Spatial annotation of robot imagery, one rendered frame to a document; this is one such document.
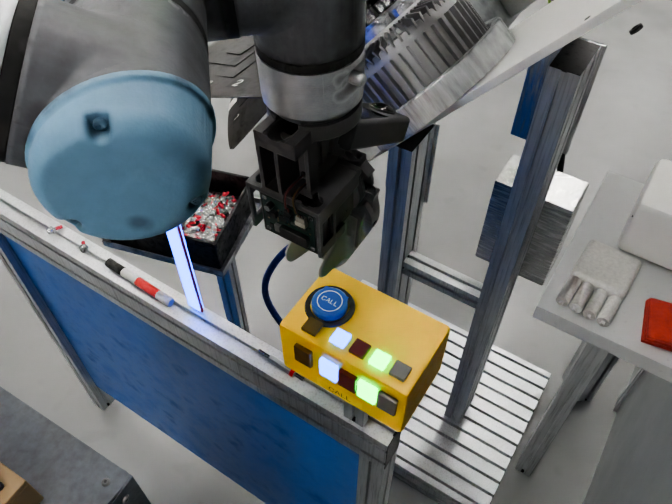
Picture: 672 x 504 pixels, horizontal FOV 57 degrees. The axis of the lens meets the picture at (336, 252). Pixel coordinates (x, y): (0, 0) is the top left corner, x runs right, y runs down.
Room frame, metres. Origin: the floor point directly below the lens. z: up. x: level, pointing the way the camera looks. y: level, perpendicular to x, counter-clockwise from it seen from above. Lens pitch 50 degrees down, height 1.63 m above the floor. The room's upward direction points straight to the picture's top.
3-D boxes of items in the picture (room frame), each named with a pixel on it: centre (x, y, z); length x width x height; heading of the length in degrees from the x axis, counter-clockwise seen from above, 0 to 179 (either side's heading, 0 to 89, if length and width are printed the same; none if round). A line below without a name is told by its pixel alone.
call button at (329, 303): (0.40, 0.01, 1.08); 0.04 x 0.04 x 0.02
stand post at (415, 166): (0.89, -0.14, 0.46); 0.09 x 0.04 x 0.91; 147
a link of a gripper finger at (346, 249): (0.37, 0.00, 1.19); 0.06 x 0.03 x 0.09; 147
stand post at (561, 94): (0.77, -0.33, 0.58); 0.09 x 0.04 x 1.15; 147
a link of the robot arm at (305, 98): (0.38, 0.01, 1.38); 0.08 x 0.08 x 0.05
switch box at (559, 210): (0.84, -0.38, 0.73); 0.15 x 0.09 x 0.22; 57
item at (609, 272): (0.58, -0.41, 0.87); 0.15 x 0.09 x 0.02; 144
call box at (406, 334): (0.37, -0.03, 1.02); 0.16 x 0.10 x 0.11; 57
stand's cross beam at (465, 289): (0.83, -0.24, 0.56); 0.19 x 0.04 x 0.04; 57
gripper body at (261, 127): (0.38, 0.02, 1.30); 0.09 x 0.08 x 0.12; 147
